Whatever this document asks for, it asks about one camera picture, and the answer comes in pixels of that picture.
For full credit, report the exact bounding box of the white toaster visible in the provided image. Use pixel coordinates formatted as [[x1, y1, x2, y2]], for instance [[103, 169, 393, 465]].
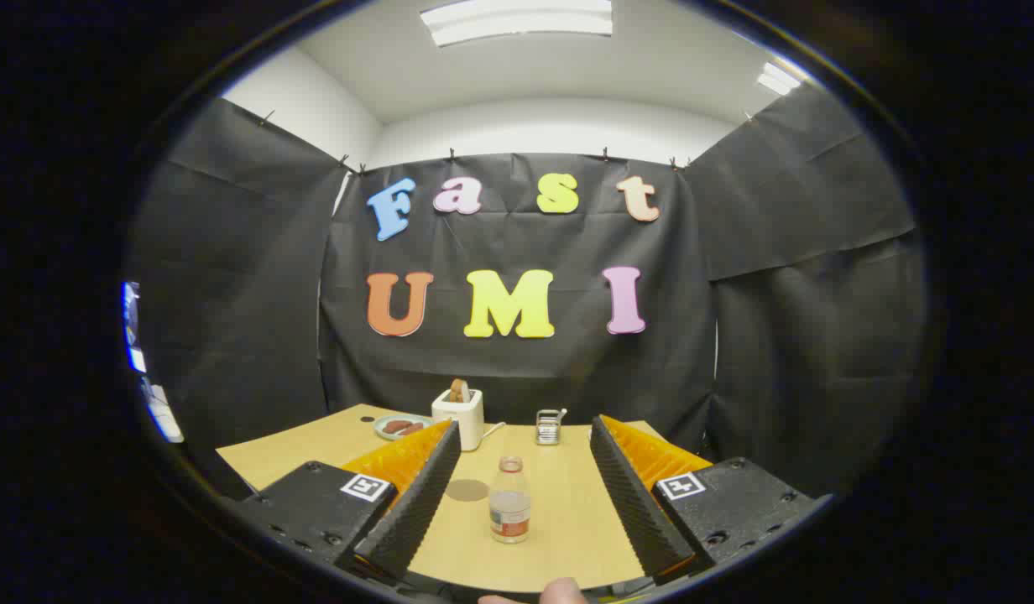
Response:
[[431, 388, 485, 452]]

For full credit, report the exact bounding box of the white side desk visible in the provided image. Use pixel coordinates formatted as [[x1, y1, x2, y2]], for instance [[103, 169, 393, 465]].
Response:
[[139, 377, 185, 444]]

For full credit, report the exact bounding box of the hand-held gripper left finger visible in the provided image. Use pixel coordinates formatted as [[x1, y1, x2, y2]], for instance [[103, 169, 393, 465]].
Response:
[[232, 419, 463, 584]]

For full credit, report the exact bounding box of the black backdrop cloth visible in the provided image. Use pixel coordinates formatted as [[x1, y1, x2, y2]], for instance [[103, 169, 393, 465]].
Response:
[[127, 84, 929, 504]]

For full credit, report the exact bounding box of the light green plate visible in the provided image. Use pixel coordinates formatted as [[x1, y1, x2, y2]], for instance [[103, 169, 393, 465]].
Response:
[[373, 414, 435, 441]]

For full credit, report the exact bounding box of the small ceiling light panel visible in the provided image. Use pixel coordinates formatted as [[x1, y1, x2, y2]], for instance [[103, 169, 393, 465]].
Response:
[[756, 60, 803, 97]]

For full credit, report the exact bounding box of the large ceiling light panel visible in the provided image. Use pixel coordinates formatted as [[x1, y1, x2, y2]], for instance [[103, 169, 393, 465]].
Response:
[[420, 0, 614, 48]]

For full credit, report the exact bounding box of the clear juice bottle red label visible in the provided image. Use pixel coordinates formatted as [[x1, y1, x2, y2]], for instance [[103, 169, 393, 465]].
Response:
[[488, 456, 533, 544]]

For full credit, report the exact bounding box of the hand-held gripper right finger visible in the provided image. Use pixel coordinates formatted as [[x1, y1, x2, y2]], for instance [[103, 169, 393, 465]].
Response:
[[590, 414, 833, 580]]

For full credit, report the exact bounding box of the wooden table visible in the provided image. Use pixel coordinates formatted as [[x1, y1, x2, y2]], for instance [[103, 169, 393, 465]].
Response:
[[216, 404, 711, 593]]

